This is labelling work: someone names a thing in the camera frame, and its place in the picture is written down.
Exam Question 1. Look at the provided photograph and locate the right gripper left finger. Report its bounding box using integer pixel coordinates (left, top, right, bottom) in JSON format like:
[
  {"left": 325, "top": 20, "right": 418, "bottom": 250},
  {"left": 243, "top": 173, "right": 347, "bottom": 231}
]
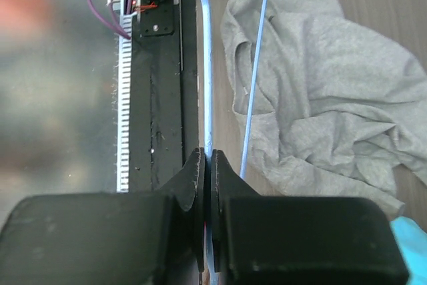
[{"left": 1, "top": 148, "right": 205, "bottom": 284}]

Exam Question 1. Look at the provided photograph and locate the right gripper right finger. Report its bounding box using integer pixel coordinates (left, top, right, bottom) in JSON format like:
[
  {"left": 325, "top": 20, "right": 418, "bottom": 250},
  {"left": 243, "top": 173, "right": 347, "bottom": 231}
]
[{"left": 210, "top": 150, "right": 409, "bottom": 284}]

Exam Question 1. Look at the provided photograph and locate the grey t shirt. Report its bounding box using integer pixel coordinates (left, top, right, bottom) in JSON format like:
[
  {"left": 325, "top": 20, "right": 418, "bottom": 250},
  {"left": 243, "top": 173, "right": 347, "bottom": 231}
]
[{"left": 221, "top": 0, "right": 426, "bottom": 216}]

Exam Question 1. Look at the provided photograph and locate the light blue wire hanger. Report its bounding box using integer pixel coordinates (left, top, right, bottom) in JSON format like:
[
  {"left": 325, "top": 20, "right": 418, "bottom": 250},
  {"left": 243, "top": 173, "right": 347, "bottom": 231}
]
[{"left": 186, "top": 0, "right": 274, "bottom": 285}]

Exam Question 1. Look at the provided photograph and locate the turquoise shirt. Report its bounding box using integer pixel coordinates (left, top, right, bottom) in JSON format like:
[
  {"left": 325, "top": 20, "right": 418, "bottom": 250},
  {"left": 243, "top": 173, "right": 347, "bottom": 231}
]
[{"left": 390, "top": 216, "right": 427, "bottom": 285}]

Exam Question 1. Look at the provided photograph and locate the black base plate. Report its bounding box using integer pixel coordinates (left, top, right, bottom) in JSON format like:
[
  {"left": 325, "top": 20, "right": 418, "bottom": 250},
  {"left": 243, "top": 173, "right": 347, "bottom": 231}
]
[{"left": 129, "top": 0, "right": 199, "bottom": 192}]

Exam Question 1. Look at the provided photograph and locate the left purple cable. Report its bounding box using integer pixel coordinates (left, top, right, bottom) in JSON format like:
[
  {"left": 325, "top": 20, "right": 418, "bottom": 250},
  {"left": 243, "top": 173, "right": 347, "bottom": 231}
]
[{"left": 85, "top": 0, "right": 132, "bottom": 40}]

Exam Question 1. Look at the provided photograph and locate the white slotted cable duct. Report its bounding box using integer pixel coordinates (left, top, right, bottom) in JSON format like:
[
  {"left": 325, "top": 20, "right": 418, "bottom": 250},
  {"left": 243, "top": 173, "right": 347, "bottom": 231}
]
[{"left": 116, "top": 0, "right": 132, "bottom": 193}]

